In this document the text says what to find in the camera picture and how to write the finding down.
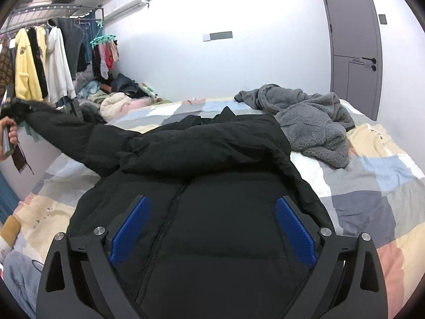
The green peg hanger with laundry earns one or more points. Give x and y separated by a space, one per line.
104 53

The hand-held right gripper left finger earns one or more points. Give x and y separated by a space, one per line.
129 231

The tan and white plush item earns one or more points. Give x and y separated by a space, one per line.
9 231

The metal clothes rack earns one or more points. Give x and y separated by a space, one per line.
53 8

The light blue jeans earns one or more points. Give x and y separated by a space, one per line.
20 279

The brown patterned garment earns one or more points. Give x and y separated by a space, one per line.
4 63

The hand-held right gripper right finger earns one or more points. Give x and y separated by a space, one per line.
295 234

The grey wall switch panel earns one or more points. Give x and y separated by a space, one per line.
217 35

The patchwork bed cover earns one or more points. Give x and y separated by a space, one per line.
365 186

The dark hanging jacket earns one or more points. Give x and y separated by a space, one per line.
71 46

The grey door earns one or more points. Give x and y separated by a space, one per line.
355 30

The black puffer jacket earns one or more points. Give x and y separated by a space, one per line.
212 159

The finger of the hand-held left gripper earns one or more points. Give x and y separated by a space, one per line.
75 106

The black hanging garment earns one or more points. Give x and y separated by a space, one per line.
37 59

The small dark wall switch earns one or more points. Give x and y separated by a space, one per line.
382 19

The person's left hand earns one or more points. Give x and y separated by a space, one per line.
12 133

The grey fleece garment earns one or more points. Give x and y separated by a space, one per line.
308 123

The pile of mixed clothes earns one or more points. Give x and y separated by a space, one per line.
109 88

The cream fluffy garment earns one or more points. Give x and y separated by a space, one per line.
114 104

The white air conditioner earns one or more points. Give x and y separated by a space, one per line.
128 6

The yellow coat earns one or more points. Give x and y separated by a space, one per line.
25 66

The white hoodie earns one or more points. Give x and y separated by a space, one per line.
58 66

